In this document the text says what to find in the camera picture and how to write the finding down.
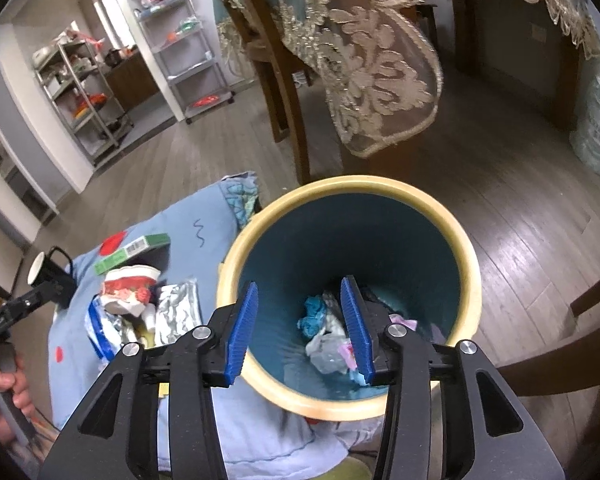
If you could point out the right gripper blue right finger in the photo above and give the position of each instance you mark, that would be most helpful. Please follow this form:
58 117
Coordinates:
355 312

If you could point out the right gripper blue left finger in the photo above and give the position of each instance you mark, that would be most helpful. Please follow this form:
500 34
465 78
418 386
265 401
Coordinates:
243 315

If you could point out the blue face mask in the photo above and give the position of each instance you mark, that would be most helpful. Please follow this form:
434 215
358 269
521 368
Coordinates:
314 318

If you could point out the clear plastic bag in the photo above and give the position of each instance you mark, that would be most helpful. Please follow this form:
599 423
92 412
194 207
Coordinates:
328 353

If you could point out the red white paper cup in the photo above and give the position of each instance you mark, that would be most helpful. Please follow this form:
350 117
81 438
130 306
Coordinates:
126 290

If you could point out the green white cardboard box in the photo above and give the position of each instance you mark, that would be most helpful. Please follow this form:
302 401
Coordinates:
114 253

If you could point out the yellow rimmed teal trash bin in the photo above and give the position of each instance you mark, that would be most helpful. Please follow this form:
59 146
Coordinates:
379 246

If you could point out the silver foil mask packet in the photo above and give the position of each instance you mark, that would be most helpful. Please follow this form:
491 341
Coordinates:
178 311

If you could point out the black ceramic mug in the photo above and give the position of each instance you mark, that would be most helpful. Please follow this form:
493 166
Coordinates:
50 272

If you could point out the green slipper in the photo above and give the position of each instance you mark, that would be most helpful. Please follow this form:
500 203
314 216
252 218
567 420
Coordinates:
351 468

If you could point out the dark wooden chair right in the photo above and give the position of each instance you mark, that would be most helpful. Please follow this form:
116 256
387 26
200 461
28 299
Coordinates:
571 364

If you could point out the steel kitchen rack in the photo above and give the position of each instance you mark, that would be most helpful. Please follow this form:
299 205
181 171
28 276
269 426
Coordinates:
73 81

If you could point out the wooden dining chair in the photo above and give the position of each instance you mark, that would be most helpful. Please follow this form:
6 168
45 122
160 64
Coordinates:
276 38

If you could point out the teal lace tablecloth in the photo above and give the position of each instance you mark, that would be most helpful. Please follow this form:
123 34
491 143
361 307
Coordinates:
382 76

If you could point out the grey rolling shelf cart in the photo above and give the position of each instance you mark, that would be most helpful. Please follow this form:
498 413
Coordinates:
180 43

